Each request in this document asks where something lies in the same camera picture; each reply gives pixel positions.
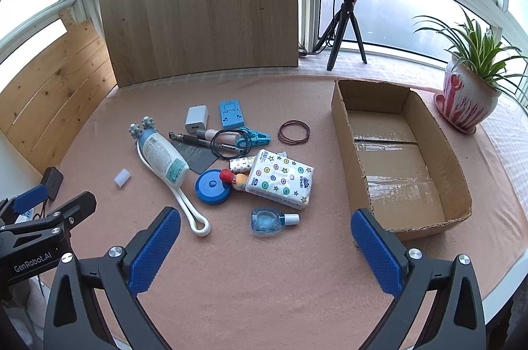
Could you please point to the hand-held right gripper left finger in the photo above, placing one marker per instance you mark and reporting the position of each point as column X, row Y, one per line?
column 154, row 251

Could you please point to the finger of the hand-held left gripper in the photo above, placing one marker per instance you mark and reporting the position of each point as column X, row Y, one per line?
column 29, row 196
column 76, row 206

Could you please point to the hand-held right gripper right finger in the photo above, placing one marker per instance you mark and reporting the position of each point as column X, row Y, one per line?
column 377, row 255

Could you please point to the blue round tin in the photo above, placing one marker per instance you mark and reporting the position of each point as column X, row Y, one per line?
column 212, row 189

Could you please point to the cardboard box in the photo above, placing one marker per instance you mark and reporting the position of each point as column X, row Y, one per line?
column 392, row 168

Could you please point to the white lotion bottle blue cap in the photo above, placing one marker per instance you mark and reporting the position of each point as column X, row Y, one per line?
column 163, row 160

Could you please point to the white massager with grey balls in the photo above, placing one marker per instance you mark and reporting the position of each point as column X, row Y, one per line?
column 136, row 132

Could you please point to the dark grey printed card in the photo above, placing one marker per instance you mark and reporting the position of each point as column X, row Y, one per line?
column 198, row 162

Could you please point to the small red yellow figurine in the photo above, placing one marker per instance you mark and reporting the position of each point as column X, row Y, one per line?
column 237, row 181

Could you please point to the small clear blue bottle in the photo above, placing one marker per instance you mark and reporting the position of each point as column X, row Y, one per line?
column 266, row 221

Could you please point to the clear pen with black cap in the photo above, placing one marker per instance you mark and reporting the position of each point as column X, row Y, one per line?
column 185, row 138

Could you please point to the star printed tissue packet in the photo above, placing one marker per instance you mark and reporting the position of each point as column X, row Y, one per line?
column 280, row 181

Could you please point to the pink cosmetic tube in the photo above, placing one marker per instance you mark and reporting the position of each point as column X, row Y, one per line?
column 210, row 134

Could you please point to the teal plastic clip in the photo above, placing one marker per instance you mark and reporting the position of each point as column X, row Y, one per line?
column 260, row 136

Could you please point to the small black box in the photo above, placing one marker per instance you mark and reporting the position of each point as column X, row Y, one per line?
column 52, row 181

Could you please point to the pine plank panel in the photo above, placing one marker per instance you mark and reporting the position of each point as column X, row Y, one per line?
column 49, row 94

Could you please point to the pink tablecloth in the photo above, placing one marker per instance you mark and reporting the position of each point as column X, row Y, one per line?
column 268, row 284

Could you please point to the white usb charger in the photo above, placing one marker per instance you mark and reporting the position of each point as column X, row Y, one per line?
column 194, row 119

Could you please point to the blue phone stand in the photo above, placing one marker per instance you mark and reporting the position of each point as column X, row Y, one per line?
column 231, row 115

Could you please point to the pink plant saucer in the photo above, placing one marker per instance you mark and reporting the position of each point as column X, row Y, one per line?
column 438, row 102

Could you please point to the white checked cloth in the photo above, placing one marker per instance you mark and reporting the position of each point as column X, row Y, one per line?
column 511, row 152

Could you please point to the potted spider plant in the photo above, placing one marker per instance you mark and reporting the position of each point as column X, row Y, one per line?
column 466, row 94

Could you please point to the light wooden board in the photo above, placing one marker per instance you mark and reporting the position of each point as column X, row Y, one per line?
column 198, row 3

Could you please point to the black tripod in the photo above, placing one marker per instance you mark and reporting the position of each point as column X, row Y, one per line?
column 347, row 12

